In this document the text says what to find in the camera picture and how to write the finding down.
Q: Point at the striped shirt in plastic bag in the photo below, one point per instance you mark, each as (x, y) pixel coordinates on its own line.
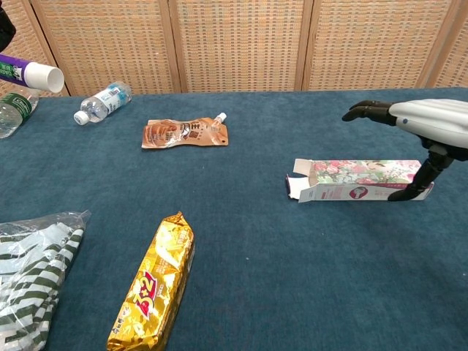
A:
(29, 263)

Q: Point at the gold foil biscuit pack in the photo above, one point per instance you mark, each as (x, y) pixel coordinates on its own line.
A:
(157, 285)

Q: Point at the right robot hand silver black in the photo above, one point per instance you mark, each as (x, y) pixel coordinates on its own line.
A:
(438, 120)

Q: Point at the purple white tube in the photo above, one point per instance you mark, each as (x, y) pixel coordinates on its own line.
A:
(36, 75)

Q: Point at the blue label water bottle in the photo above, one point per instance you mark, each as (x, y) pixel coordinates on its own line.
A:
(104, 100)

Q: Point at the green label water bottle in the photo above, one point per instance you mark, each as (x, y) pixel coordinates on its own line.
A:
(12, 113)

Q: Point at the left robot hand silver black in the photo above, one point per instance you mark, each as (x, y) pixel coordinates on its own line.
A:
(5, 31)

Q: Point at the blue table mat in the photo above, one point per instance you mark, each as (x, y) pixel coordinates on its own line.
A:
(274, 256)

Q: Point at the orange spout drink pouch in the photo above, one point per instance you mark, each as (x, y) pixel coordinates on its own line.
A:
(183, 133)

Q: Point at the floral toothpaste carton box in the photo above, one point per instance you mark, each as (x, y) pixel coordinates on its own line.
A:
(351, 175)

